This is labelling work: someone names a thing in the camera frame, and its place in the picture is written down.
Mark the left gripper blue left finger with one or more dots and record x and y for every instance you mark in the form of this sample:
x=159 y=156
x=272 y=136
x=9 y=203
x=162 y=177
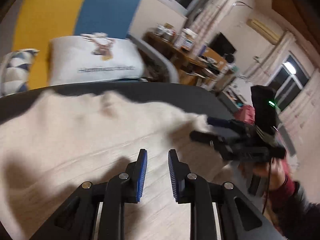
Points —
x=134 y=185

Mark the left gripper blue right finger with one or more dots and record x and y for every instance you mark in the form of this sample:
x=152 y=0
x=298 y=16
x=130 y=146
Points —
x=182 y=179

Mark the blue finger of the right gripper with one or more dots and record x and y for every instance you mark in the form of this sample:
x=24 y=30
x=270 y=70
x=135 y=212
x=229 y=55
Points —
x=206 y=138
x=216 y=122

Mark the cream knit sweater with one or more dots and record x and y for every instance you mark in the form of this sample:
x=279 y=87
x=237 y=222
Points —
x=62 y=141

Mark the red sleeved forearm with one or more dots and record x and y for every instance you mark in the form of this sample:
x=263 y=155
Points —
x=298 y=218

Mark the person right hand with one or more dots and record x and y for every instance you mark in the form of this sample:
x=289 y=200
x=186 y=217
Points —
x=273 y=171

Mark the red ruffled quilt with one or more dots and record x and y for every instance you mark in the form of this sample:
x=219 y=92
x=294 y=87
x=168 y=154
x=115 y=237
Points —
x=245 y=114

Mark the right floral curtain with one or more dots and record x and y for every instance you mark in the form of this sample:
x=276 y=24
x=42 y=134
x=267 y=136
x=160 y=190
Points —
x=261 y=74

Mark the floral curtain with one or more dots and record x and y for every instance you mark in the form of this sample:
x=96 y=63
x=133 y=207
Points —
x=261 y=74
x=210 y=17

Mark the wooden desk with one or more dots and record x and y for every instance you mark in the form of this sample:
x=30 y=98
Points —
x=203 y=71

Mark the white desk fan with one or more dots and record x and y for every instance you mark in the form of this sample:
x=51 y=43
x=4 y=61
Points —
x=229 y=58

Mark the black monitor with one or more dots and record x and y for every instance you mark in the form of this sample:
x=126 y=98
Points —
x=221 y=45

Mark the stack of boxes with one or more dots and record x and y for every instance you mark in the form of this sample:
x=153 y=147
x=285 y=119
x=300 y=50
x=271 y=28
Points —
x=185 y=40

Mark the white deer print pillow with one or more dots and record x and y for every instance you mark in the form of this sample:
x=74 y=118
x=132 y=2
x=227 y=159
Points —
x=93 y=57

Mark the middle floral curtain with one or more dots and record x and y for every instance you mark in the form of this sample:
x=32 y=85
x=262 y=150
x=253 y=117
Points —
x=210 y=17

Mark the geometric pattern pillow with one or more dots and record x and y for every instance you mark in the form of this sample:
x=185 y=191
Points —
x=15 y=70

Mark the grey yellow blue sofa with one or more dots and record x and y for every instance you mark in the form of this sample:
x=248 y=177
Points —
x=40 y=21

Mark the wall air conditioner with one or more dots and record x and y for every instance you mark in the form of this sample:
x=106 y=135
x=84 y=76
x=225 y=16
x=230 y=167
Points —
x=264 y=31

